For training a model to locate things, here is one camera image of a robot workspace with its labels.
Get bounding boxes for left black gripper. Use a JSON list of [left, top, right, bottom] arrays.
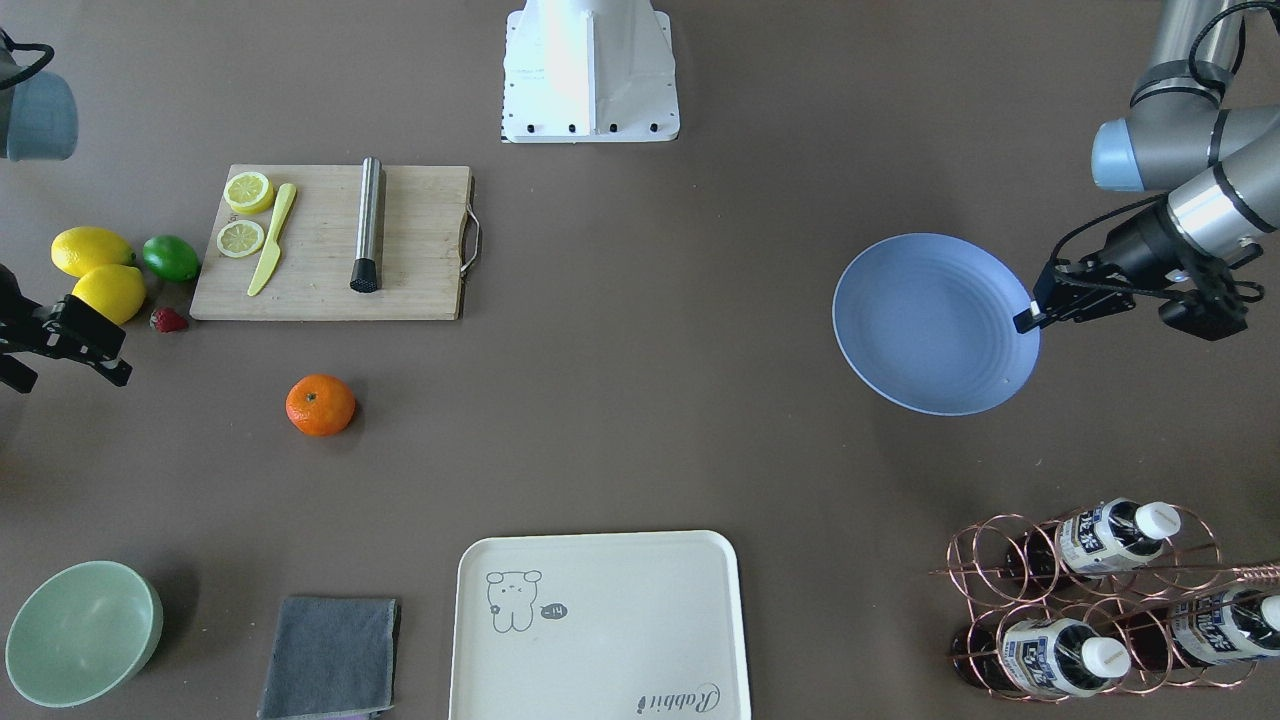
[[1012, 205, 1190, 334]]

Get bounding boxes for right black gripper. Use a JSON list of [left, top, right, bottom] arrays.
[[1, 266, 132, 393]]

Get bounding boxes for tea bottle side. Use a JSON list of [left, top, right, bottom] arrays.
[[1119, 587, 1279, 671]]

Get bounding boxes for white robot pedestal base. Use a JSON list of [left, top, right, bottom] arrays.
[[500, 1, 681, 143]]

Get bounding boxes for tea bottle top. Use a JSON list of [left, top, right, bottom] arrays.
[[1005, 498, 1183, 589]]

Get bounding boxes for red strawberry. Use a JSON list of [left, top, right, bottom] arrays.
[[148, 307, 189, 334]]

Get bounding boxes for green lime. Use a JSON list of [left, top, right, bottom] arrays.
[[141, 234, 201, 282]]

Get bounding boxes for grey folded cloth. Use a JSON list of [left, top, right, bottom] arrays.
[[257, 596, 401, 719]]

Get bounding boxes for yellow lemon lower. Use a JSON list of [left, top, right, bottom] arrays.
[[72, 264, 146, 325]]

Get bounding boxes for yellow lemon upper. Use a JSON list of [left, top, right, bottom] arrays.
[[50, 225, 134, 278]]

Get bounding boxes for lemon half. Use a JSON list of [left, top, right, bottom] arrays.
[[221, 170, 276, 217]]

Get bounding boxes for steel muddler black tip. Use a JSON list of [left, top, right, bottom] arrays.
[[349, 156, 385, 293]]

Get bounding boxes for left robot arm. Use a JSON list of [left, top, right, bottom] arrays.
[[1012, 1, 1279, 341]]

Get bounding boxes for cream rabbit tray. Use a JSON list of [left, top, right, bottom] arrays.
[[449, 530, 753, 719]]

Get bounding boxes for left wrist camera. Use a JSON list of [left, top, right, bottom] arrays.
[[1158, 245, 1265, 341]]

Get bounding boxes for yellow lemon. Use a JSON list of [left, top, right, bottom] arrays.
[[50, 225, 134, 278], [72, 264, 146, 325]]

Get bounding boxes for tea bottle front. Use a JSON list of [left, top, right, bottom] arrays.
[[950, 618, 1132, 701]]

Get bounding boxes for green bowl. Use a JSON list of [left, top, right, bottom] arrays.
[[4, 560, 164, 708]]

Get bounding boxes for yellow plastic knife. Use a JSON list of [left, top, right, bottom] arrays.
[[246, 183, 298, 297]]

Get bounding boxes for orange fruit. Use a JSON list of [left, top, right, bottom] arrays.
[[284, 374, 357, 437]]

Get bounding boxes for tea bottle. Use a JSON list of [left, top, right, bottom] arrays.
[[950, 618, 1132, 701], [1005, 498, 1183, 589]]

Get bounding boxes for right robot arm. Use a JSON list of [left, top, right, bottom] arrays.
[[1, 33, 132, 393]]

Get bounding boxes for blue plate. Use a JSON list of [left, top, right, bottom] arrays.
[[831, 232, 1041, 416]]

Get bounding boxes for lemon slice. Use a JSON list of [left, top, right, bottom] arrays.
[[215, 219, 266, 259]]

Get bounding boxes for copper wire bottle rack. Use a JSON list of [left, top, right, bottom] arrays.
[[943, 498, 1277, 703]]

